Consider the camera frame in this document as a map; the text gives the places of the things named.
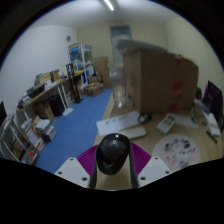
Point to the small white calculator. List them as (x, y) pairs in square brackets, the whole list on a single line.
[(166, 123)]

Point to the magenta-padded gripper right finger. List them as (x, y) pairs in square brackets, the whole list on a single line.
[(153, 170)]

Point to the round wall clock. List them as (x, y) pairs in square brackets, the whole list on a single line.
[(68, 38)]

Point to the round white printed mouse pad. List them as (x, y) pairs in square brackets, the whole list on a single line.
[(178, 151)]

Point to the black metal stand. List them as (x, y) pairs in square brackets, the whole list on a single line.
[(76, 87)]

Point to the open cardboard box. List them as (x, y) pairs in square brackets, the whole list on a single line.
[(93, 90)]

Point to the plain white paper sheet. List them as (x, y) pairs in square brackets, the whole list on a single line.
[(186, 120)]

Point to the shelf unit with books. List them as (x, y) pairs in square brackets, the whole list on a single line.
[(26, 140)]

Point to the dark screen monitor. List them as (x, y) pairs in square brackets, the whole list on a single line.
[(214, 98)]

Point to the white paper sheet with writing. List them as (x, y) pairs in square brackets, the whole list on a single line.
[(116, 123)]

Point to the blue white glass cabinet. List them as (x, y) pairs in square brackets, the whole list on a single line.
[(81, 58)]

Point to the black computer mouse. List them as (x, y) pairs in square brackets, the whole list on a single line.
[(112, 153)]

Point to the wooden desk with clutter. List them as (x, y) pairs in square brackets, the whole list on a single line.
[(46, 92)]

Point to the grey door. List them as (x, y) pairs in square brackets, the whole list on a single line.
[(120, 38)]

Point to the stacked cardboard boxes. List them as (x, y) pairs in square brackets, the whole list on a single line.
[(101, 71)]

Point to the ceiling light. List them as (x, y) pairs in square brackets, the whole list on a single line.
[(108, 4)]

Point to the brown cardboard box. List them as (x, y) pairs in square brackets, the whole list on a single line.
[(45, 111)]

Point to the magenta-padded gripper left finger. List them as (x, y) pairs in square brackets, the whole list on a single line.
[(71, 171)]

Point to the black bin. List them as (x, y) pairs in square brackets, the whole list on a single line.
[(57, 106)]

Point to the white remote control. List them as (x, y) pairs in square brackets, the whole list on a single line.
[(136, 132)]

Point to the large cardboard box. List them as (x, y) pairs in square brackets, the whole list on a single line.
[(160, 81)]

